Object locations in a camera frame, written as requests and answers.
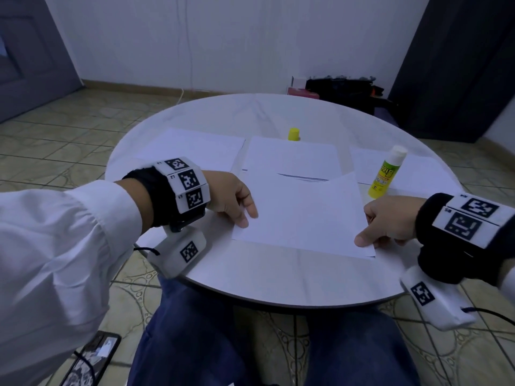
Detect white wall cable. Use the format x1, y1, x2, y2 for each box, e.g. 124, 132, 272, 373
173, 0, 196, 105

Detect grey door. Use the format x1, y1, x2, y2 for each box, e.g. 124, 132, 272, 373
0, 0, 83, 124

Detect black left wristband with markers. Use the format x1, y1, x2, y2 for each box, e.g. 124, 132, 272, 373
122, 157, 212, 234

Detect black right camera cable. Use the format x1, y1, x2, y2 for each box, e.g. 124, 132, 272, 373
462, 307, 515, 328

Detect pink box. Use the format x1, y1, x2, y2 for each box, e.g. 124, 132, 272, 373
288, 86, 320, 100

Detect black wardrobe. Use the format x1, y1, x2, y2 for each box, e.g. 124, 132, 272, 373
388, 0, 515, 144

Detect person's legs in blue jeans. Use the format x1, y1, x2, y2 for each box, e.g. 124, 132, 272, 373
127, 273, 423, 386

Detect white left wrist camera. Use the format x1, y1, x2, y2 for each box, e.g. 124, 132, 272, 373
146, 225, 209, 280

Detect yellow glue stick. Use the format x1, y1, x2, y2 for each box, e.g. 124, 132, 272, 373
367, 144, 409, 199

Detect person's right forearm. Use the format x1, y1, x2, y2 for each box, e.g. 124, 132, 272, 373
497, 261, 515, 306

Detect person's left hand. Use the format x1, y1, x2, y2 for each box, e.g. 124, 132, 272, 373
203, 170, 260, 229

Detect blue suitcase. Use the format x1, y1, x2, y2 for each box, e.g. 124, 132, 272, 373
374, 104, 401, 128

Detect single white paper sheet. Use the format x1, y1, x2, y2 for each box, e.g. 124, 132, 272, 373
240, 136, 342, 182
232, 170, 377, 259

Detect black wristband with markers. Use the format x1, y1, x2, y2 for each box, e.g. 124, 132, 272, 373
122, 157, 212, 234
414, 191, 515, 286

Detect black right wristband with markers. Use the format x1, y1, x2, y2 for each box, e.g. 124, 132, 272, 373
414, 191, 515, 286

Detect person's right hand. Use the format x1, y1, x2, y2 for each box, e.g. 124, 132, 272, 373
354, 195, 429, 248

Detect black bag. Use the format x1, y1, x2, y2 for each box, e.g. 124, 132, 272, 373
306, 75, 391, 113

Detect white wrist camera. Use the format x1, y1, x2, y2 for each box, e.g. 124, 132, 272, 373
400, 263, 477, 332
146, 225, 209, 280

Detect black phone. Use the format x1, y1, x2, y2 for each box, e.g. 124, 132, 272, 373
60, 331, 122, 386

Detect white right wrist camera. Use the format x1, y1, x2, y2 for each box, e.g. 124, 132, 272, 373
400, 263, 477, 332

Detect person's left forearm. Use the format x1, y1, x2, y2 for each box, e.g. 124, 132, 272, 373
0, 179, 156, 386

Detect white paper stack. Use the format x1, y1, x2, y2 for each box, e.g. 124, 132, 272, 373
350, 147, 464, 198
133, 128, 246, 174

